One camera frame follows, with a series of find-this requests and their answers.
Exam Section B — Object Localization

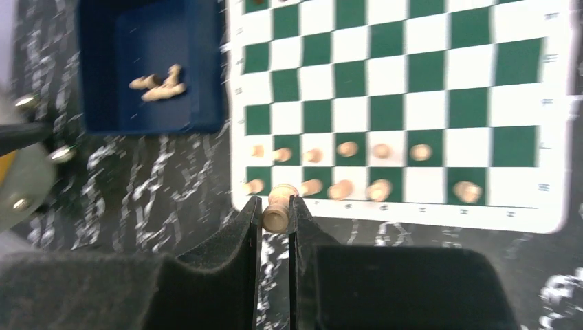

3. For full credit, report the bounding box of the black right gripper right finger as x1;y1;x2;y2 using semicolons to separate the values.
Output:
289;197;517;329

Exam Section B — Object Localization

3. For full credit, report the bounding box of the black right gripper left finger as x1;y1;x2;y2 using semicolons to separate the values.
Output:
1;197;262;329

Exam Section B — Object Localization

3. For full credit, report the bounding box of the light wooden chess piece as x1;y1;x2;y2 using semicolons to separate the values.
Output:
300;179;323;196
303;148;323;164
141;83;186;102
453;181;483;204
129;74;162;90
366;179;393;202
164;64;182;86

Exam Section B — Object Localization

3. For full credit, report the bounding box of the light wooden pawn piece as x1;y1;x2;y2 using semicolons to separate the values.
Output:
371;143;393;159
250;144;265;157
272;148;293;162
409;144;433;162
336;141;359;157

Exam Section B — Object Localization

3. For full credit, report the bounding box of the light wooden king piece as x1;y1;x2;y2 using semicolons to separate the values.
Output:
327;179;353;200

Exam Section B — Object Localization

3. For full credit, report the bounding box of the green white chess board mat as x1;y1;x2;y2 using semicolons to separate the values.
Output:
226;1;579;234

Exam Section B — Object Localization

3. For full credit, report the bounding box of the white orange cylindrical appliance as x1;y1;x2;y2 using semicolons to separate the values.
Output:
1;91;76;232

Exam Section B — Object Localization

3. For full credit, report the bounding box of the dark blue tin box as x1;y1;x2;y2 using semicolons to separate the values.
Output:
76;1;226;135

